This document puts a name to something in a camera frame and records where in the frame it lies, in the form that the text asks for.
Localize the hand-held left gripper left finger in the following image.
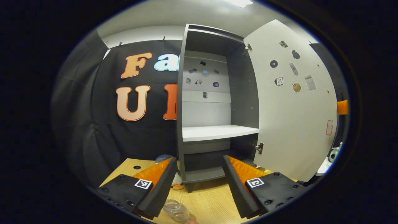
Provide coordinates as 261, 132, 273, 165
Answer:
93, 157, 178, 220

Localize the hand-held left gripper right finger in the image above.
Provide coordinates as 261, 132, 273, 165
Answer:
223, 156, 311, 219

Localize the clear plastic bottle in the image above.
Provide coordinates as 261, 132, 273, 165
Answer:
163, 199, 191, 222

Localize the white cabinet door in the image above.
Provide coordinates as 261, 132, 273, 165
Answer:
243, 19, 338, 182

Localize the white cabinet shelf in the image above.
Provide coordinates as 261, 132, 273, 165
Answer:
182, 125, 259, 142

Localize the round teal object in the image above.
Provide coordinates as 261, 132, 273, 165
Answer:
328, 142, 343, 163

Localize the white side table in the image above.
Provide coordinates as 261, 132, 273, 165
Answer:
317, 157, 335, 176

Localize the black backdrop cloth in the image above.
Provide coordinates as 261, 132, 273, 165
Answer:
51, 30, 349, 189

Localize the wide ceiling light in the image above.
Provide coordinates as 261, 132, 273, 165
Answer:
221, 0, 255, 8

